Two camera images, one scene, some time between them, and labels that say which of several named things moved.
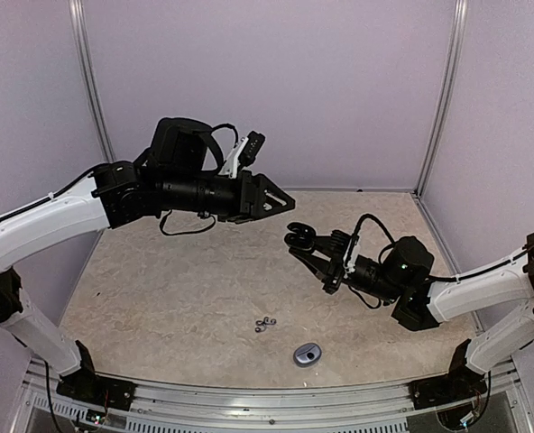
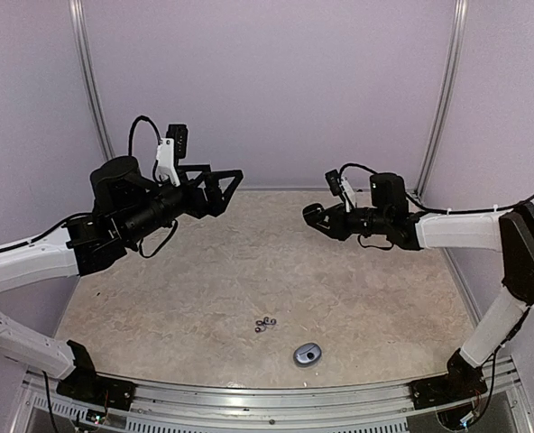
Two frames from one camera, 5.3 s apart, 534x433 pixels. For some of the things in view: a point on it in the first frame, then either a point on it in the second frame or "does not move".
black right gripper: (333, 271) to (338, 225)
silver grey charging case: (307, 354) does not move
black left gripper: (253, 198) to (215, 202)
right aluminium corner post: (456, 54) does not move
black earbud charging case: (303, 236) to (312, 213)
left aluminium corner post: (103, 132) does not move
